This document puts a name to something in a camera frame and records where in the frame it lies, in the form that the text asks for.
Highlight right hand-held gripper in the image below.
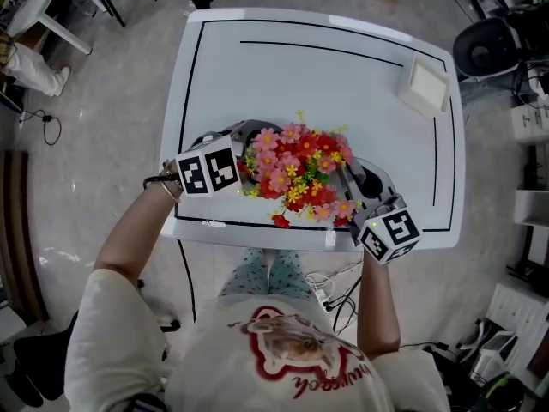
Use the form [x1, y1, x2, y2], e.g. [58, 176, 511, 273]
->
[341, 156, 422, 266]

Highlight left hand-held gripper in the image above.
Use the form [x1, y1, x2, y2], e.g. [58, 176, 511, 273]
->
[175, 119, 269, 197]

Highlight flower pot with colourful flowers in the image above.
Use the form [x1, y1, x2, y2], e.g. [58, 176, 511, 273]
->
[238, 109, 364, 230]

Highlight person's right forearm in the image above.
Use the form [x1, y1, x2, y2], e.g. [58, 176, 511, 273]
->
[357, 249, 402, 361]

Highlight person's left forearm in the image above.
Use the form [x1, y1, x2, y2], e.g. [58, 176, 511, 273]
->
[93, 173, 186, 283]

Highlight silver bangle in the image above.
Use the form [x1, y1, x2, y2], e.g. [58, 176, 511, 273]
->
[159, 180, 183, 204]

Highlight black wrist band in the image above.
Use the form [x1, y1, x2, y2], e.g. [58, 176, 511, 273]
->
[142, 173, 184, 191]

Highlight patterned light trousers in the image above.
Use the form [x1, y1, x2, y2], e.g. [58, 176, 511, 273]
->
[218, 248, 319, 304]

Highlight white shelf unit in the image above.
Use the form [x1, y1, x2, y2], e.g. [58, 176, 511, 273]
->
[512, 143, 549, 270]

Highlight white square tray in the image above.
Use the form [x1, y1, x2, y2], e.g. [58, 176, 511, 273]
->
[396, 53, 452, 119]

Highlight white drawer cabinet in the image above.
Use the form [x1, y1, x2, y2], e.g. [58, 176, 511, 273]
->
[486, 282, 549, 362]

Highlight white printed t-shirt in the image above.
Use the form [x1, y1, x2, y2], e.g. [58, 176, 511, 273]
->
[63, 268, 451, 412]

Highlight black office chair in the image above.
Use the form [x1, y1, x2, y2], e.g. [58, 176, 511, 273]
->
[452, 16, 523, 82]

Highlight brown wooden panel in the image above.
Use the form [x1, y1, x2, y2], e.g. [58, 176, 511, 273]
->
[0, 149, 49, 322]

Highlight white side table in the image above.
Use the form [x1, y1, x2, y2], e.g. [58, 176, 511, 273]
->
[5, 0, 109, 56]

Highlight white power strip with cables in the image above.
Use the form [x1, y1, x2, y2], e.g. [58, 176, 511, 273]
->
[305, 262, 365, 333]

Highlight black floor cable with adapter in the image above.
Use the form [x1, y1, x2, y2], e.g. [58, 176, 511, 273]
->
[19, 108, 63, 148]

